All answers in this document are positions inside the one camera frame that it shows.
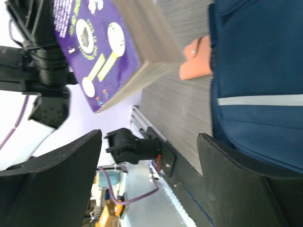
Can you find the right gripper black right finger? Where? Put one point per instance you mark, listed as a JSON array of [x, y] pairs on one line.
[[245, 192]]

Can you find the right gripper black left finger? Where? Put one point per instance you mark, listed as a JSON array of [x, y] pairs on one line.
[[52, 190]]

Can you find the blue student backpack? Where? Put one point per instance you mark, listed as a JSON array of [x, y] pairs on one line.
[[257, 88]]

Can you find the purple paperback book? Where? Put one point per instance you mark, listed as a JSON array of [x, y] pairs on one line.
[[114, 47]]

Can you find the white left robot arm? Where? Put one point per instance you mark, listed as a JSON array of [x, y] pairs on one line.
[[37, 66]]

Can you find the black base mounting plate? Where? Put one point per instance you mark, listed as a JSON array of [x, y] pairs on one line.
[[183, 179]]

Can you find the brown leather wallet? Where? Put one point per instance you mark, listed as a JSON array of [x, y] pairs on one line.
[[198, 56]]

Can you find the slotted cable duct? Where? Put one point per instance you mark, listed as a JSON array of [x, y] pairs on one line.
[[187, 220]]

